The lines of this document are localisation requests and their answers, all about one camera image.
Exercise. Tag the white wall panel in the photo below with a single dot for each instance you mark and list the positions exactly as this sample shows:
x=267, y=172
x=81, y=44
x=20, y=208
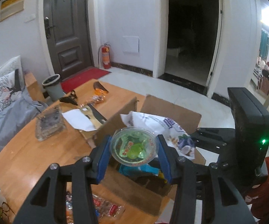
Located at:
x=130, y=44

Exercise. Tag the white tree pattern pillow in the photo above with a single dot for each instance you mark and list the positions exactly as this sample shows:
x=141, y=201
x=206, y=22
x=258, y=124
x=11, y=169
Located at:
x=11, y=88

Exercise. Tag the red fire extinguisher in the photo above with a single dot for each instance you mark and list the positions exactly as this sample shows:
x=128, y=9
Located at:
x=104, y=56

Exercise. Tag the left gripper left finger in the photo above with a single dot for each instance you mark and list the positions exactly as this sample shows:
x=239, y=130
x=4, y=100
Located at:
x=46, y=203

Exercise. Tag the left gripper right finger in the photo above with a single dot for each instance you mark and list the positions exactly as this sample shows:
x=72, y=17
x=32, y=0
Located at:
x=222, y=202

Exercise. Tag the dark brown door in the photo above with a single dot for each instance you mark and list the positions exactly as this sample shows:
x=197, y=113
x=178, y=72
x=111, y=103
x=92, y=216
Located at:
x=67, y=33

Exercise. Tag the orange snack packet far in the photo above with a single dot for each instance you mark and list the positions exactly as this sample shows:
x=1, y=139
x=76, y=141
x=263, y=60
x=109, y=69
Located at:
x=100, y=92

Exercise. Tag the red door mat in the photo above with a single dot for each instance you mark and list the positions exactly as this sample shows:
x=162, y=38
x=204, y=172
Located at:
x=80, y=78

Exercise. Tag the white blue snack bag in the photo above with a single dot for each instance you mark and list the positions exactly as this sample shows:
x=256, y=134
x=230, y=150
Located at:
x=174, y=135

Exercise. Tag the clear green jelly cup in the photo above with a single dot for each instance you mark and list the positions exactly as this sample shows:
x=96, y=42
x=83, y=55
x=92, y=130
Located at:
x=133, y=146

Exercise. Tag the tissue box with paper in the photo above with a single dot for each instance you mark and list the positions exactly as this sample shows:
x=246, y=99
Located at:
x=85, y=118

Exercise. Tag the brown eyeglasses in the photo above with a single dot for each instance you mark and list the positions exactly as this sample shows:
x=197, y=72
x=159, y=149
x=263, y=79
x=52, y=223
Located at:
x=6, y=213

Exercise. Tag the grey sofa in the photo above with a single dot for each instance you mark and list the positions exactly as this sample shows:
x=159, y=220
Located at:
x=16, y=116

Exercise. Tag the wooden side table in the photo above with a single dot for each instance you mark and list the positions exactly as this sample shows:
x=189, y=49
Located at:
x=33, y=87

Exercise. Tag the glass ashtray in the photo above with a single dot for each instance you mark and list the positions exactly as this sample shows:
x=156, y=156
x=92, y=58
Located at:
x=49, y=123

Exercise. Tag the black scissors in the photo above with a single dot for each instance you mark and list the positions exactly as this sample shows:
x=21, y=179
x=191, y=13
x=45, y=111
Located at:
x=70, y=99

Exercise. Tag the yellow landscape painting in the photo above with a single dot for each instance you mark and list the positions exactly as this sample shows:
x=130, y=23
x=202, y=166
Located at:
x=10, y=7

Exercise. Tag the grey trash bin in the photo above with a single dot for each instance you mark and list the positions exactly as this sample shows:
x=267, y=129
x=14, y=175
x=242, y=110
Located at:
x=52, y=85

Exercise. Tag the red clear snack packet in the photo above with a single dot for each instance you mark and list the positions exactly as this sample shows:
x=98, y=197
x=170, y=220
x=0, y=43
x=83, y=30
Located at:
x=106, y=211

